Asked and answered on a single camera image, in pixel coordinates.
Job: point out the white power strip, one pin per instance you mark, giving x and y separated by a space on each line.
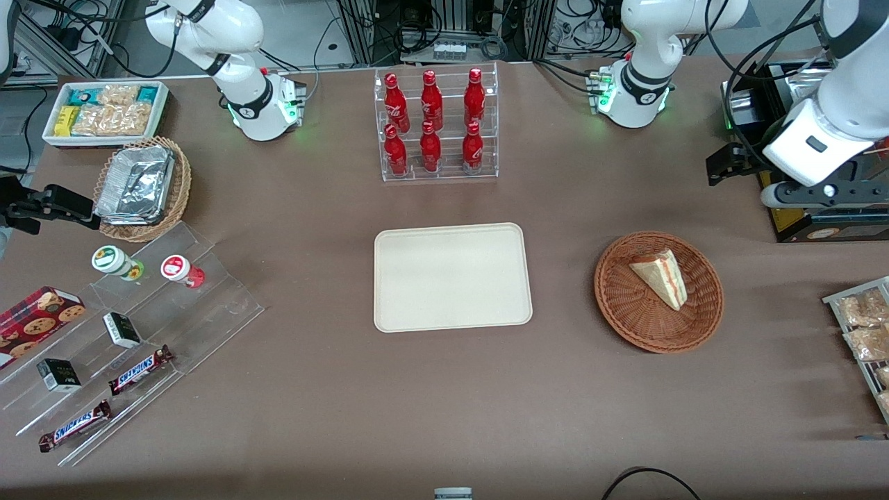
450 51

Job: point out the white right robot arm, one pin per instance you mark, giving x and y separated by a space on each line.
229 35

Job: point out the red lid white cup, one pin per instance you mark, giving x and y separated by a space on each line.
177 269

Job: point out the Snickers chocolate bar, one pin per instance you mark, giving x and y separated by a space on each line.
75 426
139 370

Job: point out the yellow snack pack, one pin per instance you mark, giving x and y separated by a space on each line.
66 120

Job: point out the clear cracker snack pack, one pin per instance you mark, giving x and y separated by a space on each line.
865 309
868 344
885 403
883 376

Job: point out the green lid white cup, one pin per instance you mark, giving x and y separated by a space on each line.
111 260

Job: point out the clear acrylic bottle rack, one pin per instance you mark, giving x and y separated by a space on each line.
451 173

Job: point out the clear acrylic step display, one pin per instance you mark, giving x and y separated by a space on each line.
201 312

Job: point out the aluminium foil container stack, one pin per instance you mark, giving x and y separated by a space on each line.
135 184

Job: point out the brown wicker basket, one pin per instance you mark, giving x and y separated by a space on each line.
653 326

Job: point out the red tartan cookie box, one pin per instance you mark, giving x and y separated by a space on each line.
35 323

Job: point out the beige plastic tray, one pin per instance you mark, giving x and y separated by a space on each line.
451 278

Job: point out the small grey device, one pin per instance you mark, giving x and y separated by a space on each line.
453 494

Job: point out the steel warmer pan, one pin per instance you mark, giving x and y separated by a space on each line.
802 87

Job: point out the white rectangular snack bin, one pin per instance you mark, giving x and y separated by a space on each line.
104 141

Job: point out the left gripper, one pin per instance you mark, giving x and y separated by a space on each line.
749 161

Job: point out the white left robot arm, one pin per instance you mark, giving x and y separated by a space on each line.
649 42

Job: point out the triangular sandwich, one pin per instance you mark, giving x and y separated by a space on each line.
661 279

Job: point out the small black box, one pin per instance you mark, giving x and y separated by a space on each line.
122 330
59 375

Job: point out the red cola bottle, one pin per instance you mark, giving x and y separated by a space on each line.
396 104
472 150
431 101
430 151
474 97
396 154

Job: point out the light wicker basket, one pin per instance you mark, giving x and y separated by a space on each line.
182 187

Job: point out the clear rice cracker pack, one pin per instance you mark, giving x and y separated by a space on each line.
119 94
94 121
133 119

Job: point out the teal snack pack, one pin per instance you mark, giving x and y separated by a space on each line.
83 96
148 93

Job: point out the black food warmer appliance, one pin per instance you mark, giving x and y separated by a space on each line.
792 223

